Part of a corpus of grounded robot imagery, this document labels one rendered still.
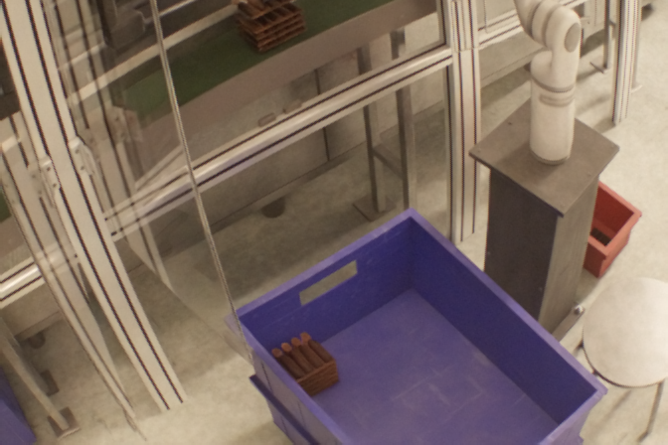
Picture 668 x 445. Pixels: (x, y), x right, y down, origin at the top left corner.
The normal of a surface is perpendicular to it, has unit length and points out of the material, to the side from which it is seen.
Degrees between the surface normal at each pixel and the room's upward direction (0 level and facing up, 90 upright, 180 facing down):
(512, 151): 0
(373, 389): 0
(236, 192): 90
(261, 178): 90
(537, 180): 0
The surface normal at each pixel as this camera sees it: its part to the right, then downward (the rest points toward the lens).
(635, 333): -0.11, -0.71
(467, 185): 0.55, 0.54
